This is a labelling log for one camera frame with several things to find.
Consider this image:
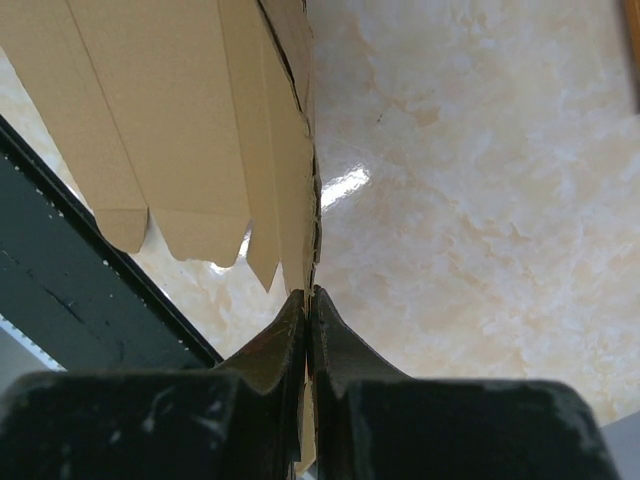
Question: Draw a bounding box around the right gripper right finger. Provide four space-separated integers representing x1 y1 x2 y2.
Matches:
308 287 618 479

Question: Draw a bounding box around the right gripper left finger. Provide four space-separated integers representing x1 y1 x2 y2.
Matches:
1 290 305 479

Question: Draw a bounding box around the brown cardboard box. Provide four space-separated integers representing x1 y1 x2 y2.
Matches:
0 0 322 296

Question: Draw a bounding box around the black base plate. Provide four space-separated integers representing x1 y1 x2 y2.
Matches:
1 121 222 370

